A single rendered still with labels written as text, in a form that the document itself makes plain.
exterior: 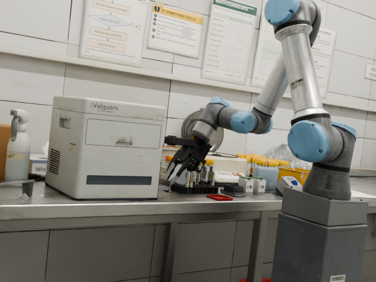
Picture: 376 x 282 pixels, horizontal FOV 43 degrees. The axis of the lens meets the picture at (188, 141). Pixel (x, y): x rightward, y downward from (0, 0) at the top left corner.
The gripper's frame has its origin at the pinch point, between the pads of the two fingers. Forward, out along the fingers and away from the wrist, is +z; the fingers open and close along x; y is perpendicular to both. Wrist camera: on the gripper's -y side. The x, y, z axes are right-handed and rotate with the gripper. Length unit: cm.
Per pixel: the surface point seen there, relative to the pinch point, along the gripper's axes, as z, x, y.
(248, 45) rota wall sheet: -95, 58, 37
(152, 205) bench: 9.6, -8.4, -5.9
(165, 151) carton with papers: -14.3, 24.9, 7.9
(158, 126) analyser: -12.3, -4.5, -16.6
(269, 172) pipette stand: -31, 7, 46
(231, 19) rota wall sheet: -97, 57, 20
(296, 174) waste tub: -36, 2, 55
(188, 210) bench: 4.4, -8.4, 7.4
